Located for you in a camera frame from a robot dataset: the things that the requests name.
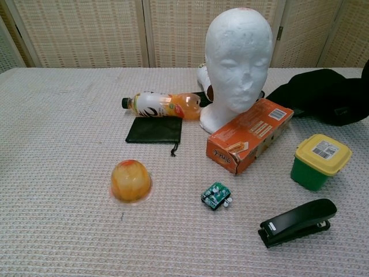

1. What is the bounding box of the black baseball cap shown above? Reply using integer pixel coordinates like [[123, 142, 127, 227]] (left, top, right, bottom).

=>
[[266, 68, 369, 127]]

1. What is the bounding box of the white foam mannequin head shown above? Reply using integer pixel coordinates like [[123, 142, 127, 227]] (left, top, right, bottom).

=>
[[199, 8, 274, 135]]

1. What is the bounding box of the green container with yellow lid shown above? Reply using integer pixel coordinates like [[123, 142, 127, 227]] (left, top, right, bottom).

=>
[[290, 133, 353, 192]]

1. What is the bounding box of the orange cardboard box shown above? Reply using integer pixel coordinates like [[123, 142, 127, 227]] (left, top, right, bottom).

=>
[[206, 98, 295, 176]]

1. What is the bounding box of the black stapler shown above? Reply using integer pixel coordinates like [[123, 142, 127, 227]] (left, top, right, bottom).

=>
[[258, 198, 338, 249]]

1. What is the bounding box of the small green circuit module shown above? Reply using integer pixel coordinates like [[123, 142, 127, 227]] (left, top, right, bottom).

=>
[[201, 182, 233, 211]]

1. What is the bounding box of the orange juice plastic bottle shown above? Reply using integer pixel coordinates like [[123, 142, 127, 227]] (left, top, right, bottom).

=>
[[121, 91, 202, 121]]

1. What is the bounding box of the orange fruit jelly cup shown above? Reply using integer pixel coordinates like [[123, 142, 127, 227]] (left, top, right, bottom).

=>
[[108, 159, 153, 205]]

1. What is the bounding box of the beige woven folding screen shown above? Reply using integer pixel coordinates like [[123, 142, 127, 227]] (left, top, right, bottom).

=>
[[0, 0, 369, 69]]

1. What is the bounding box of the white woven tablecloth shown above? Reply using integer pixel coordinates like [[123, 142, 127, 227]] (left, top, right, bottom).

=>
[[0, 67, 369, 277]]

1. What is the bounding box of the black drawstring pouch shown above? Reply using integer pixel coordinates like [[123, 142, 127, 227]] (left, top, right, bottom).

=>
[[125, 116, 183, 158]]

